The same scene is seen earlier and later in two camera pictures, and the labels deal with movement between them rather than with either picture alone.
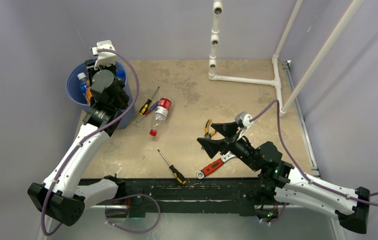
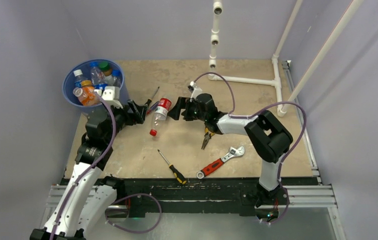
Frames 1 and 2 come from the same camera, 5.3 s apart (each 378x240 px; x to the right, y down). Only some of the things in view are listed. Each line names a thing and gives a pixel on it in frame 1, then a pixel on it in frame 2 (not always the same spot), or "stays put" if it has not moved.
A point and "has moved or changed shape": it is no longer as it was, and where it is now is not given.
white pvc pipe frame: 282,107 stays put
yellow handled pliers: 208,135 stays put
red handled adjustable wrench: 200,174 stays put
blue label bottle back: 82,77 has moved or changed shape
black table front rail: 151,197 stays put
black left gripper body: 91,71 to 122,117
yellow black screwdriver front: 180,177 stays put
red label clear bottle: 160,114 stays put
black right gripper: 212,146 to 175,112
